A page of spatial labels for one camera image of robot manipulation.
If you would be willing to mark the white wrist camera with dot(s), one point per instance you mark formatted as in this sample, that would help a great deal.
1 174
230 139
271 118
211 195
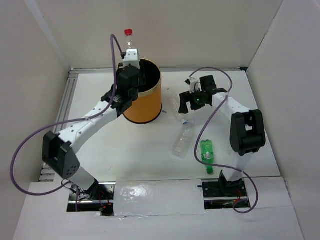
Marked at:
194 84
131 58

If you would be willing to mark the clear bottle blue-white cap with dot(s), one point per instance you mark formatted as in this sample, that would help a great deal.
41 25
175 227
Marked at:
174 103

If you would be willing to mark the red cap labelled bottle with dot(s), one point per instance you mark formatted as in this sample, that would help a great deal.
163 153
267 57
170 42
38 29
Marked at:
130 44

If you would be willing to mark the green bottle right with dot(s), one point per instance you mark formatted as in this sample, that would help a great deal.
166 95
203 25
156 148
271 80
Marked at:
207 155

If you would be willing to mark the clear bottle white cap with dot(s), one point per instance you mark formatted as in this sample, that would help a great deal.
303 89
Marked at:
183 140

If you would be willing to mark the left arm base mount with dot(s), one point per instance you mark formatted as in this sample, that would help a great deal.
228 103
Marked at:
101 201

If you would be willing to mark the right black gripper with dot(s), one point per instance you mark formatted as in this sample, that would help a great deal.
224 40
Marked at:
187 97

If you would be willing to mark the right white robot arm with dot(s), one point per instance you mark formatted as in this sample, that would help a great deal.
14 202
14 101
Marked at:
247 131

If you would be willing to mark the white foil cover sheet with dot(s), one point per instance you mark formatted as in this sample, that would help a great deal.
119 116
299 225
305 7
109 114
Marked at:
158 198

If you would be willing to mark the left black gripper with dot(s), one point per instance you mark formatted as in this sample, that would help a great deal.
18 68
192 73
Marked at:
142 79

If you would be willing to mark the orange cylindrical bin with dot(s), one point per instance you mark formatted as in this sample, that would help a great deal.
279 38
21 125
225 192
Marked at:
148 105

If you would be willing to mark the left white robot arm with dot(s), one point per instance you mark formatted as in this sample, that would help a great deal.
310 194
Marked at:
59 149

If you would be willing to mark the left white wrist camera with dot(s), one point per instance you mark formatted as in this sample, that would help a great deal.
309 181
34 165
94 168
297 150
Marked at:
131 58

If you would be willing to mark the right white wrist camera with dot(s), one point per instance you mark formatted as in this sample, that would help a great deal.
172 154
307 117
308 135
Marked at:
194 84

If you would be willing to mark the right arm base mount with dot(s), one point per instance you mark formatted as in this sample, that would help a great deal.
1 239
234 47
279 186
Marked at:
223 194

